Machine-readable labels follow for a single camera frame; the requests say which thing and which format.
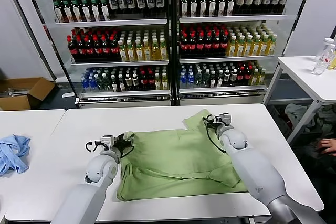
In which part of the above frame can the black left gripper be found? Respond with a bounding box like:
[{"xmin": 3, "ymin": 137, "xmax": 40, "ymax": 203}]
[{"xmin": 113, "ymin": 133, "xmax": 136, "ymax": 158}]

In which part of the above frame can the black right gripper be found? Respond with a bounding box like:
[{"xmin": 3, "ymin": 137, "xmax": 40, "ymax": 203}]
[{"xmin": 201, "ymin": 114, "xmax": 224, "ymax": 138}]

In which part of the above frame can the light green t-shirt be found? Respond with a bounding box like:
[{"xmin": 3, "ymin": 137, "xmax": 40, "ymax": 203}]
[{"xmin": 116, "ymin": 108, "xmax": 249, "ymax": 201}]

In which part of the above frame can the bare person hand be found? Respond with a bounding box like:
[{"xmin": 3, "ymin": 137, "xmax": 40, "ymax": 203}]
[{"xmin": 318, "ymin": 138, "xmax": 336, "ymax": 155}]

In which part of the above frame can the right beverage display cabinet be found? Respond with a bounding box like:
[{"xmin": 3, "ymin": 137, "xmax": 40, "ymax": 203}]
[{"xmin": 171, "ymin": 0, "xmax": 317, "ymax": 105}]

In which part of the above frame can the beverage display cabinet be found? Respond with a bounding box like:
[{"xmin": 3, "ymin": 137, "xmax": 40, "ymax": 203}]
[
  {"xmin": 171, "ymin": 0, "xmax": 317, "ymax": 105},
  {"xmin": 22, "ymin": 0, "xmax": 175, "ymax": 110}
]

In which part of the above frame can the white cabinet shelf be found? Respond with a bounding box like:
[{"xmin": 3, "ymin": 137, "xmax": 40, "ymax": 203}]
[
  {"xmin": 70, "ymin": 60, "xmax": 170, "ymax": 68},
  {"xmin": 55, "ymin": 19, "xmax": 169, "ymax": 27},
  {"xmin": 179, "ymin": 15, "xmax": 288, "ymax": 24},
  {"xmin": 179, "ymin": 86, "xmax": 267, "ymax": 95},
  {"xmin": 180, "ymin": 55, "xmax": 276, "ymax": 65},
  {"xmin": 79, "ymin": 89, "xmax": 172, "ymax": 99}
]

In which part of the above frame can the left beverage display cabinet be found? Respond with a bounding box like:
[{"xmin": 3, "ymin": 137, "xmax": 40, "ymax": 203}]
[{"xmin": 22, "ymin": 0, "xmax": 175, "ymax": 110}]

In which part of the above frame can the small red cap cola bottle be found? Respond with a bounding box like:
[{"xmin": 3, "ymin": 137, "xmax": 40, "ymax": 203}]
[
  {"xmin": 140, "ymin": 72, "xmax": 149, "ymax": 92},
  {"xmin": 237, "ymin": 67, "xmax": 246, "ymax": 87},
  {"xmin": 245, "ymin": 66, "xmax": 253, "ymax": 87},
  {"xmin": 148, "ymin": 72, "xmax": 156, "ymax": 91}
]

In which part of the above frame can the black laundry crate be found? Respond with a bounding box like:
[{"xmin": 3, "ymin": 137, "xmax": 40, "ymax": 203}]
[{"xmin": 270, "ymin": 104, "xmax": 295, "ymax": 141}]

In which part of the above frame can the green cap yellow tea bottle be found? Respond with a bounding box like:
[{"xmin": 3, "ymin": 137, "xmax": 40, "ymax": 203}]
[
  {"xmin": 260, "ymin": 35, "xmax": 269, "ymax": 57},
  {"xmin": 236, "ymin": 36, "xmax": 245, "ymax": 58},
  {"xmin": 244, "ymin": 36, "xmax": 253, "ymax": 57},
  {"xmin": 268, "ymin": 35, "xmax": 277, "ymax": 56},
  {"xmin": 252, "ymin": 35, "xmax": 261, "ymax": 57},
  {"xmin": 228, "ymin": 36, "xmax": 237, "ymax": 58}
]

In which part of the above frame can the white cap yellow tea bottle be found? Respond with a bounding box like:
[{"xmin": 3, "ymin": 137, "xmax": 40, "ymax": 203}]
[
  {"xmin": 160, "ymin": 38, "xmax": 169, "ymax": 61},
  {"xmin": 127, "ymin": 40, "xmax": 137, "ymax": 63},
  {"xmin": 135, "ymin": 40, "xmax": 145, "ymax": 62},
  {"xmin": 152, "ymin": 39, "xmax": 161, "ymax": 61},
  {"xmin": 119, "ymin": 40, "xmax": 129, "ymax": 63},
  {"xmin": 143, "ymin": 39, "xmax": 153, "ymax": 62}
]

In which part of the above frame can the crumpled pale grey cloth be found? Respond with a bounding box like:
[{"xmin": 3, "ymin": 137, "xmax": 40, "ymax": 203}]
[{"xmin": 285, "ymin": 103, "xmax": 316, "ymax": 133}]

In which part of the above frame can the white side table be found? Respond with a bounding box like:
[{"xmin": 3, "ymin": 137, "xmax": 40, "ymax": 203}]
[{"xmin": 262, "ymin": 55, "xmax": 336, "ymax": 141}]

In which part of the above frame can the open cardboard box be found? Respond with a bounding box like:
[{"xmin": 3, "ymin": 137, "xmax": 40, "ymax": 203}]
[{"xmin": 0, "ymin": 77, "xmax": 56, "ymax": 111}]

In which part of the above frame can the crumpled light blue cloth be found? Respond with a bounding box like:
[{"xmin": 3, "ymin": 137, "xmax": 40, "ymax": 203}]
[{"xmin": 0, "ymin": 134, "xmax": 32, "ymax": 177}]

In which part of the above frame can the green cap dark tea bottle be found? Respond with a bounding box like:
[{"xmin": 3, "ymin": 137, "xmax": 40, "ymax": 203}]
[
  {"xmin": 99, "ymin": 0, "xmax": 110, "ymax": 22},
  {"xmin": 61, "ymin": 0, "xmax": 73, "ymax": 23},
  {"xmin": 226, "ymin": 0, "xmax": 236, "ymax": 17},
  {"xmin": 190, "ymin": 0, "xmax": 200, "ymax": 18},
  {"xmin": 71, "ymin": 0, "xmax": 81, "ymax": 23},
  {"xmin": 53, "ymin": 0, "xmax": 65, "ymax": 24},
  {"xmin": 80, "ymin": 0, "xmax": 91, "ymax": 23},
  {"xmin": 217, "ymin": 0, "xmax": 227, "ymax": 17},
  {"xmin": 199, "ymin": 0, "xmax": 209, "ymax": 18},
  {"xmin": 180, "ymin": 0, "xmax": 190, "ymax": 18},
  {"xmin": 208, "ymin": 0, "xmax": 218, "ymax": 18},
  {"xmin": 90, "ymin": 0, "xmax": 101, "ymax": 22}
]

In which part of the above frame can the crumpled grey green cloth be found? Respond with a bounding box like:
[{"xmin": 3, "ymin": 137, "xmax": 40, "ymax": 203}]
[{"xmin": 316, "ymin": 107, "xmax": 336, "ymax": 133}]

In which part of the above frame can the bundle of metal rods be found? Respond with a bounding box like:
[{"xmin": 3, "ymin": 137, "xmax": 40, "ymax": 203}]
[{"xmin": 0, "ymin": 87, "xmax": 31, "ymax": 98}]

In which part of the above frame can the clear plastic water bottle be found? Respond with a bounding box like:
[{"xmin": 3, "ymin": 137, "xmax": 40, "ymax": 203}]
[{"xmin": 311, "ymin": 44, "xmax": 336, "ymax": 75}]

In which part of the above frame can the yellow drink bottle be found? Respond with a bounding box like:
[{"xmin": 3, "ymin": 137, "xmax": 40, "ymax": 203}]
[{"xmin": 327, "ymin": 50, "xmax": 336, "ymax": 70}]

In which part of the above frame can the clear bottle red label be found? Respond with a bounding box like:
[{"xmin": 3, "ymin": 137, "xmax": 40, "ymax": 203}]
[{"xmin": 314, "ymin": 37, "xmax": 335, "ymax": 63}]

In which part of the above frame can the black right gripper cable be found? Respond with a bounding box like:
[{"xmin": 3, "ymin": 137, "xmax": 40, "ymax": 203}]
[{"xmin": 205, "ymin": 123, "xmax": 227, "ymax": 154}]

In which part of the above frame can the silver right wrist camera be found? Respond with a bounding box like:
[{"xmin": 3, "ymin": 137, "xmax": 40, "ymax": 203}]
[{"xmin": 218, "ymin": 113, "xmax": 233, "ymax": 128}]

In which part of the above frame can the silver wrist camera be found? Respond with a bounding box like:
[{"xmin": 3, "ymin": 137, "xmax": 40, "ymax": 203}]
[
  {"xmin": 100, "ymin": 135, "xmax": 116, "ymax": 152},
  {"xmin": 218, "ymin": 113, "xmax": 233, "ymax": 128}
]

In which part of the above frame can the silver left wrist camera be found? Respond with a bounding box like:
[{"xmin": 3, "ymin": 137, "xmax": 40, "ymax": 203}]
[{"xmin": 100, "ymin": 135, "xmax": 116, "ymax": 152}]

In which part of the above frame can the black left wrist cable hook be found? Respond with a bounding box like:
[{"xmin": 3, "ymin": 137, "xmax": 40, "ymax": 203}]
[{"xmin": 85, "ymin": 141, "xmax": 103, "ymax": 153}]

